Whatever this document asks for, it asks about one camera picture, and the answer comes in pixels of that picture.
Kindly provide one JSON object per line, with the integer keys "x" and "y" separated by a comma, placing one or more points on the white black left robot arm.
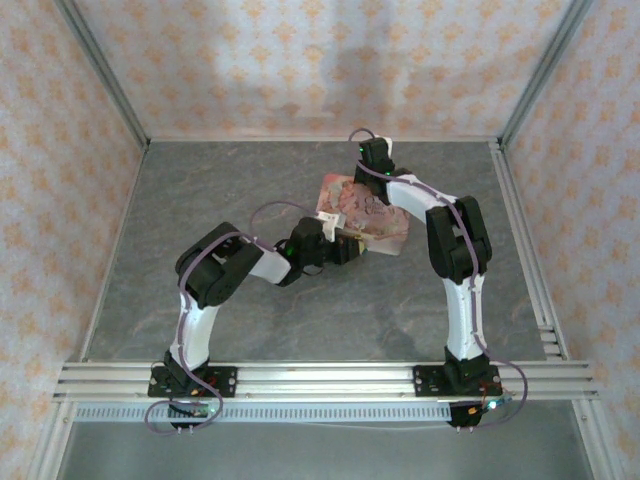
{"x": 197, "y": 330}

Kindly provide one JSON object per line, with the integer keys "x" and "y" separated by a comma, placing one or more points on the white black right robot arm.
{"x": 462, "y": 320}

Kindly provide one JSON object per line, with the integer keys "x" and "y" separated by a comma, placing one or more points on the small circuit board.
{"x": 200, "y": 411}
{"x": 490, "y": 406}

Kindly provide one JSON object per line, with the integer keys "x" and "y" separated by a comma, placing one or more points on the aluminium table edge rail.
{"x": 525, "y": 240}
{"x": 250, "y": 138}
{"x": 132, "y": 200}

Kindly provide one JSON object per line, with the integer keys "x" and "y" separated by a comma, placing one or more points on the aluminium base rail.
{"x": 325, "y": 380}

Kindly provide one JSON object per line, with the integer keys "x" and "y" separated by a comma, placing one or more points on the aluminium frame post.
{"x": 542, "y": 80}
{"x": 105, "y": 80}

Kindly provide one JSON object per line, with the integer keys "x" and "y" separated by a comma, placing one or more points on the black bracket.
{"x": 182, "y": 426}
{"x": 462, "y": 421}

